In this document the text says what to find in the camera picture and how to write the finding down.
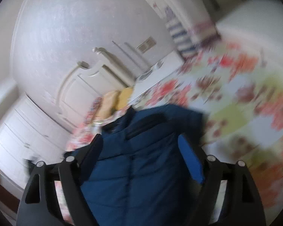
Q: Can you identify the sailboat print curtain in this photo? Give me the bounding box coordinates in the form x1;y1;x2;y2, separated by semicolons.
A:
132;0;221;59

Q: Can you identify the floral bed sheet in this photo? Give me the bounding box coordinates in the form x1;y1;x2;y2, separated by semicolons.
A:
68;40;283;219

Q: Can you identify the round embroidered cushion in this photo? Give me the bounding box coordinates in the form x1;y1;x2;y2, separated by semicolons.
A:
86;96;104;125

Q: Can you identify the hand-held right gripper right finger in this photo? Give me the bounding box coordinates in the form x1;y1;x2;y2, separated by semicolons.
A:
178;134;267;226

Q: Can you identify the white window seat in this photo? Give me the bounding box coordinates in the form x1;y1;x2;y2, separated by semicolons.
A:
216;0;283;59

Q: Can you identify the blue puffer jacket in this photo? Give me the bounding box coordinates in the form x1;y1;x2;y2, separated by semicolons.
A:
65;104;204;226

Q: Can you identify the white wardrobe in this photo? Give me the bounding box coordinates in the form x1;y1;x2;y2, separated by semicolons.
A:
0;94;71;193

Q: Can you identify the white nightstand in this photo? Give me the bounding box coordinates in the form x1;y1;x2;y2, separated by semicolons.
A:
132;50;184;99

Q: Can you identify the pale yellow patterned pillow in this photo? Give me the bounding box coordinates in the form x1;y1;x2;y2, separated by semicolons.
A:
100;91;121;120

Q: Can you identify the white bed headboard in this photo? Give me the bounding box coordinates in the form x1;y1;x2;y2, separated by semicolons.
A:
55;47;135;132

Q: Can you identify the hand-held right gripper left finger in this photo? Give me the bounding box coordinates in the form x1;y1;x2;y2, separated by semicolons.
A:
16;134;104;226

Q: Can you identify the gold wall socket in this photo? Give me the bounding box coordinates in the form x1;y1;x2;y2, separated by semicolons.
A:
137;37;156;53

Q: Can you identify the grey stick lamp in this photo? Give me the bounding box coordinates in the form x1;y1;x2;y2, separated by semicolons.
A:
112;40;156;76

